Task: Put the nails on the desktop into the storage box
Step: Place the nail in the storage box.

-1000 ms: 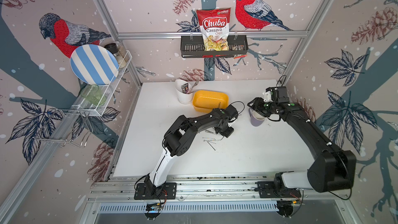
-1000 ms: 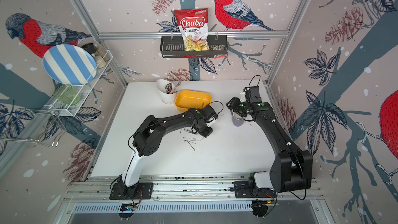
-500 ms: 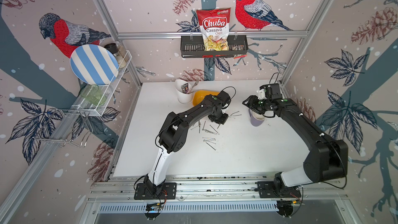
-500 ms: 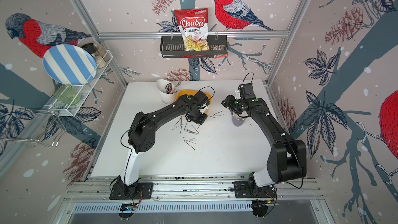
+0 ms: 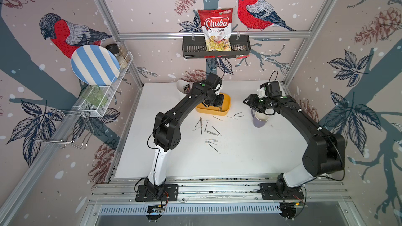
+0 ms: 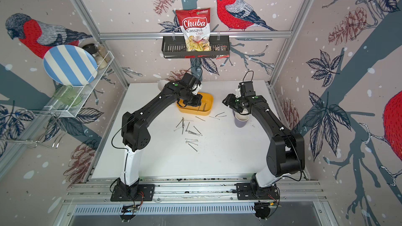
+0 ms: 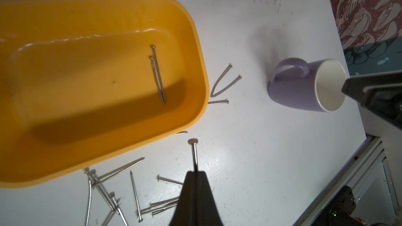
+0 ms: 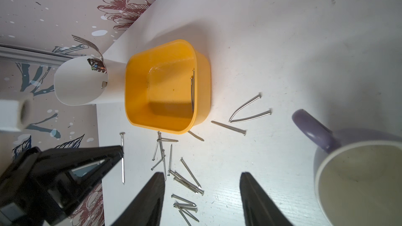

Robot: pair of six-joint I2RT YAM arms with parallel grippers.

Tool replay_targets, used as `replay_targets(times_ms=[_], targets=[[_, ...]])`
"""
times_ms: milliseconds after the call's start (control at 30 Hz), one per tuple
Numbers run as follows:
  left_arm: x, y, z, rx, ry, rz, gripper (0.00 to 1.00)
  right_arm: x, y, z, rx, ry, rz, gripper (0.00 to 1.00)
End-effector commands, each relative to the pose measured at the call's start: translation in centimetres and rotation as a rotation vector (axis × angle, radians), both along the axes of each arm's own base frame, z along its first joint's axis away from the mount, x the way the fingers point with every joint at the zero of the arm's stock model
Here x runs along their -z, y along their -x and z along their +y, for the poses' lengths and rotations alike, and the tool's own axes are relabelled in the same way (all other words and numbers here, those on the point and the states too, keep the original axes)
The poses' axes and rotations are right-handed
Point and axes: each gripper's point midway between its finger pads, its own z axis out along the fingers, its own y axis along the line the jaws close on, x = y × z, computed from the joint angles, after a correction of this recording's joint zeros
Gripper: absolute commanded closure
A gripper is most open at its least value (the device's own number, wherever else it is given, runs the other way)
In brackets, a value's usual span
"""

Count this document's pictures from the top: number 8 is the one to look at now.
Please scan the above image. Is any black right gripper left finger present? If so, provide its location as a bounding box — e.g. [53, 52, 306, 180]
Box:
[113, 172, 165, 226]

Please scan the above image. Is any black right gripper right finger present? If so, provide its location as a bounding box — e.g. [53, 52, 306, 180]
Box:
[239, 172, 291, 226]

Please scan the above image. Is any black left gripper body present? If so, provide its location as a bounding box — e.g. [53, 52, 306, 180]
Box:
[1, 147, 75, 226]

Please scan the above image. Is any steel nail curved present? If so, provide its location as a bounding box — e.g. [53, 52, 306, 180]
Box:
[229, 93, 262, 122]

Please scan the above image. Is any purple ceramic mug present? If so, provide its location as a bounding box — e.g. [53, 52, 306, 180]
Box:
[292, 109, 402, 226]

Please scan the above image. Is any steel nail by box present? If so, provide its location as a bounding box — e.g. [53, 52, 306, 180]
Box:
[211, 121, 247, 136]

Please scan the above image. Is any yellow plastic storage box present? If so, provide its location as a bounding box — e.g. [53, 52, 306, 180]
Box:
[125, 39, 211, 135]

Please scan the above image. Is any white utensil holder cup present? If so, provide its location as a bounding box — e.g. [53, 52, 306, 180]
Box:
[54, 56, 126, 106]

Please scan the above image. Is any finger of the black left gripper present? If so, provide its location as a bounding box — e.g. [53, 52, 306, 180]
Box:
[37, 145, 124, 207]

